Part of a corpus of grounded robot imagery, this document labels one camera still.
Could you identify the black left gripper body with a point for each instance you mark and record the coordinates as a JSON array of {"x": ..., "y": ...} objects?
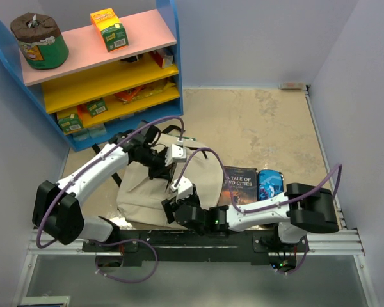
[{"x": 155, "y": 161}]

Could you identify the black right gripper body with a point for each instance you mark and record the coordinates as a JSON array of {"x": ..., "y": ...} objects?
[{"x": 191, "y": 201}]

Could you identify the beige canvas backpack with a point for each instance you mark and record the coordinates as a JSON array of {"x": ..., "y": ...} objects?
[{"x": 139, "y": 197}]

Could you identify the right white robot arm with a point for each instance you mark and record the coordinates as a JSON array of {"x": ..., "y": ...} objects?
[{"x": 302, "y": 209}]

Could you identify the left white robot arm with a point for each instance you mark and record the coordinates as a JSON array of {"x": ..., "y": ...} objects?
[{"x": 57, "y": 210}]

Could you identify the yellow snack bag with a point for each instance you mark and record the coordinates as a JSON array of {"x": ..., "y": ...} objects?
[{"x": 155, "y": 88}]

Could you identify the brown green toilet roll pack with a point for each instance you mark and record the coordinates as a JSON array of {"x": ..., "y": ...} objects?
[{"x": 40, "y": 41}]

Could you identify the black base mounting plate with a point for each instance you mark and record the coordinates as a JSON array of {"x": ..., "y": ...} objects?
[{"x": 256, "y": 247}]

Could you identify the dark tale of two cities book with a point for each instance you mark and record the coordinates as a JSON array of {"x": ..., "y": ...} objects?
[{"x": 243, "y": 183}]

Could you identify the orange snack packet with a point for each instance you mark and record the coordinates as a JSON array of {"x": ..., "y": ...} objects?
[{"x": 129, "y": 95}]

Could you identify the green sponge box middle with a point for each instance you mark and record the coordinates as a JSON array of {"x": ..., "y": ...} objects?
[{"x": 96, "y": 107}]

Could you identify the blue wooden shelf unit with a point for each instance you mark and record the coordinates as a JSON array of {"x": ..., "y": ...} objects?
[{"x": 35, "y": 97}]

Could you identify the green sponge box left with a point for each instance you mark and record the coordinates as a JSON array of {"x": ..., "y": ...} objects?
[{"x": 69, "y": 122}]

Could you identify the blue pencil case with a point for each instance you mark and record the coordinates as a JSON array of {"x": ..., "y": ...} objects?
[{"x": 270, "y": 184}]

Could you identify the black object on shelf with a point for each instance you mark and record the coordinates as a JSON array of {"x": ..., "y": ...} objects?
[{"x": 133, "y": 59}]

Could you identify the red white small box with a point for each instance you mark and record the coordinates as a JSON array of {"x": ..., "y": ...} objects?
[{"x": 162, "y": 57}]

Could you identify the orange green sponge box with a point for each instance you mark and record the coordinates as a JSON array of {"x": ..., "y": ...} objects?
[{"x": 110, "y": 29}]

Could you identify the small white orange label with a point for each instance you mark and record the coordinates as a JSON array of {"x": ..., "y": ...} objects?
[{"x": 296, "y": 86}]

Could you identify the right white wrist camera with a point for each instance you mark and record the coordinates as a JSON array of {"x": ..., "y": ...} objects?
[{"x": 182, "y": 188}]

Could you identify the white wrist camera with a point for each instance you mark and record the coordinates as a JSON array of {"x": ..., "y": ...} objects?
[
  {"x": 182, "y": 188},
  {"x": 175, "y": 154}
]

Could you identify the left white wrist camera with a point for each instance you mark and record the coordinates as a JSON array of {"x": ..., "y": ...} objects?
[{"x": 175, "y": 154}]

